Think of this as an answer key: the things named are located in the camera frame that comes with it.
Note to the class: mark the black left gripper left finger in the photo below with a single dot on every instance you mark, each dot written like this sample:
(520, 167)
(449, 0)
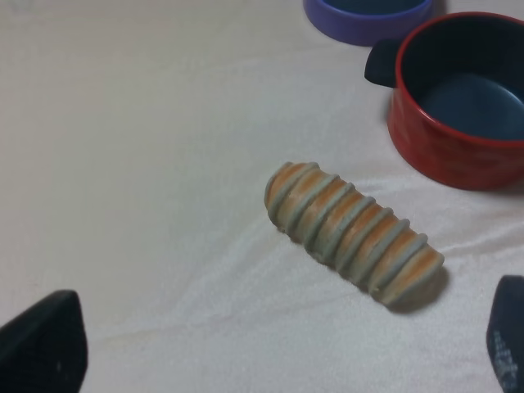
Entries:
(45, 348)

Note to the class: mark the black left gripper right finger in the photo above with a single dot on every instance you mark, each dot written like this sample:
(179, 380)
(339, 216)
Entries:
(504, 335)

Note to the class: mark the striped bread roll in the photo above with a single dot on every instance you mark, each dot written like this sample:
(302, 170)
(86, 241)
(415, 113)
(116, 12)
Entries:
(351, 234)

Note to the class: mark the purple frying pan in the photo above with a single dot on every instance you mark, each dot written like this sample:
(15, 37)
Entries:
(364, 23)

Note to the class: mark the red pot black handles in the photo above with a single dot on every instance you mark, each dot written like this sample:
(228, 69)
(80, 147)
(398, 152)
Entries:
(456, 113)

